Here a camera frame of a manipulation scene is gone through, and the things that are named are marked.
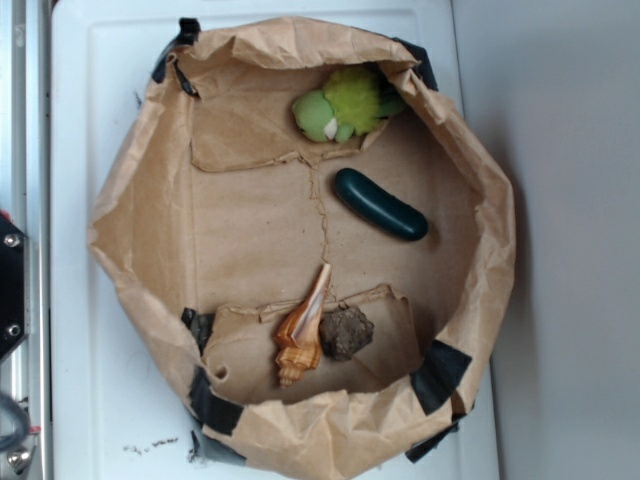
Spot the aluminium frame rail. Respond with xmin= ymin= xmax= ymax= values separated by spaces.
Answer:
xmin=1 ymin=1 xmax=53 ymax=479

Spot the brown paper bag bin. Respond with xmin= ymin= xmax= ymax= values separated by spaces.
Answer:
xmin=89 ymin=17 xmax=516 ymax=479

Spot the dark green cucumber toy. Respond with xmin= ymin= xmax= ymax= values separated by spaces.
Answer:
xmin=334 ymin=168 xmax=429 ymax=241

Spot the green plush animal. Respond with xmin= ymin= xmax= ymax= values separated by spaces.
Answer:
xmin=291 ymin=65 xmax=406 ymax=143

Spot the white plastic tray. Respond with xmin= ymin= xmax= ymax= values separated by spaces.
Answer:
xmin=50 ymin=1 xmax=499 ymax=479

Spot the brown rough rock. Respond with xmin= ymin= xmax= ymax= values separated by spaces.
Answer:
xmin=319 ymin=307 xmax=374 ymax=361

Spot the orange conch seashell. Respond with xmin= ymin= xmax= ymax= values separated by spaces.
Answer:
xmin=274 ymin=263 xmax=332 ymax=388

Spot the black metal bracket left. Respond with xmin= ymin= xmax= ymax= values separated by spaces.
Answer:
xmin=0 ymin=210 xmax=28 ymax=362

